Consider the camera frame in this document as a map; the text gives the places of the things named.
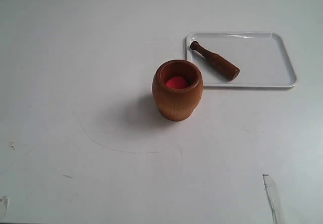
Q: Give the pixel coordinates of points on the dark wooden pestle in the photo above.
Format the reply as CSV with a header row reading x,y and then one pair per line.
x,y
220,64

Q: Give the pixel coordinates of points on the wooden mortar cup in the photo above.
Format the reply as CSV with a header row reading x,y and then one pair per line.
x,y
177,104

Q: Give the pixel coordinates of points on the red ball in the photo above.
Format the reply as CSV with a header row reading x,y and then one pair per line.
x,y
177,82

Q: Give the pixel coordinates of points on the white rectangular plastic tray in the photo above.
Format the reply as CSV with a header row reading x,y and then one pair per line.
x,y
261,57

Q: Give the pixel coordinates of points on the clear tape strip right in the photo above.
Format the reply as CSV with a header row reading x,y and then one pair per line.
x,y
273,199

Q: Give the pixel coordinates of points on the clear tape scrap left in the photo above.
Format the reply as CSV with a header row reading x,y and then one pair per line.
x,y
3,206

